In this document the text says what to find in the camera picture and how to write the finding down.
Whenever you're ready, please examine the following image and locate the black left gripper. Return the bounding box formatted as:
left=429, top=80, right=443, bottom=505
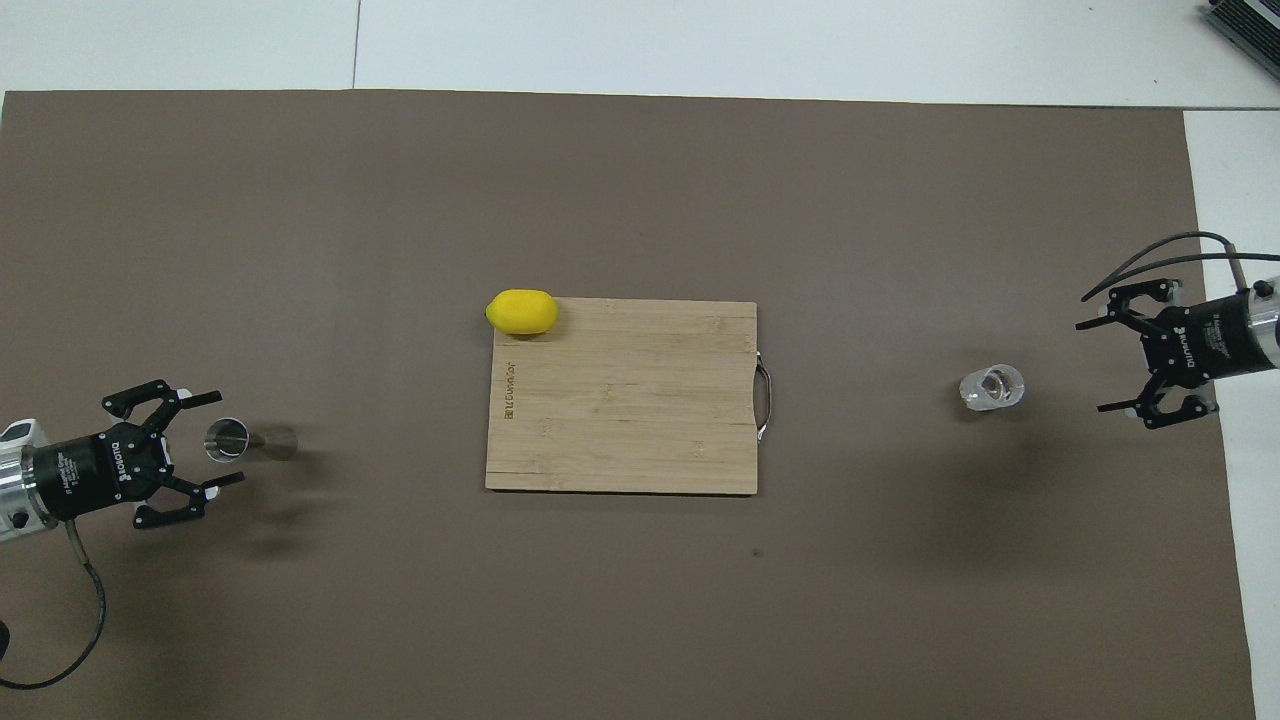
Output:
left=28, top=380, right=246, bottom=531

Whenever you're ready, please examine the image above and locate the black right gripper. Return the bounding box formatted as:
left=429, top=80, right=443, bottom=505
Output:
left=1076, top=282, right=1256, bottom=431

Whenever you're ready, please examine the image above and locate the steel double jigger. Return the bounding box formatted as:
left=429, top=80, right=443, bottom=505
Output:
left=204, top=417, right=300, bottom=464

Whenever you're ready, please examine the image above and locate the small clear glass cup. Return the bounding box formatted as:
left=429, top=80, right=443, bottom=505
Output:
left=959, top=364, right=1027, bottom=412

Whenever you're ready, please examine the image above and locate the grey ribbed metal device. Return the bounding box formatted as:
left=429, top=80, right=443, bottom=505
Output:
left=1205, top=0, right=1280, bottom=79

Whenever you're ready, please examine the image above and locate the yellow lemon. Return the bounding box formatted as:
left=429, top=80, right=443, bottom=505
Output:
left=486, top=289, right=559, bottom=337

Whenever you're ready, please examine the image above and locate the wooden cutting board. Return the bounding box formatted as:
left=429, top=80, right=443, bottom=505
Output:
left=485, top=298, right=774, bottom=496

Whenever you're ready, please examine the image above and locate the brown table mat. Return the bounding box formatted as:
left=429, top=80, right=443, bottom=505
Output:
left=0, top=90, right=1258, bottom=720

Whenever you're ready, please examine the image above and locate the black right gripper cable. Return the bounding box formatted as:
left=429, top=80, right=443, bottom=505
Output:
left=1082, top=232, right=1280, bottom=303

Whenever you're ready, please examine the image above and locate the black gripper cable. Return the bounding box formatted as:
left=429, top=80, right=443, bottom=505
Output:
left=0, top=522, right=107, bottom=691
left=1082, top=232, right=1280, bottom=303

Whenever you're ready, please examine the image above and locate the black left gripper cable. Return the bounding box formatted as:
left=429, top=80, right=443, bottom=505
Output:
left=0, top=522, right=107, bottom=691

